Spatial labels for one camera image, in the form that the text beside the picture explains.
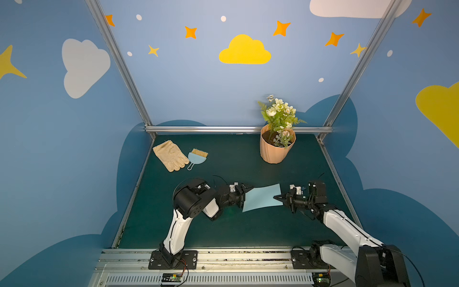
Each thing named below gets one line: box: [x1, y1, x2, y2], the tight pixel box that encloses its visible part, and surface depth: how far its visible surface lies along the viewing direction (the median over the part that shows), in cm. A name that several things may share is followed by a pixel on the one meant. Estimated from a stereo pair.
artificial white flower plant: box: [257, 94, 308, 148], surface depth 95 cm
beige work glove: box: [152, 139, 190, 173], surface depth 113 cm
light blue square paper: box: [242, 182, 284, 213], surface depth 89 cm
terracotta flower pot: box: [259, 124, 297, 165], surface depth 100 cm
